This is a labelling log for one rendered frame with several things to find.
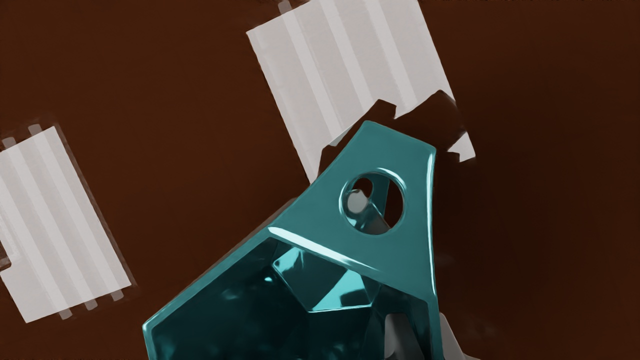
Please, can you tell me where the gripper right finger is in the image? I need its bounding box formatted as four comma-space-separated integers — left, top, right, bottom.
439, 313, 482, 360

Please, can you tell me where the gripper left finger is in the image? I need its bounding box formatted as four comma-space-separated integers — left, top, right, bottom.
384, 313, 417, 360

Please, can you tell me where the teal faceted mug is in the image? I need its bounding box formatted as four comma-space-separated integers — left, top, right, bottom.
142, 120, 442, 360

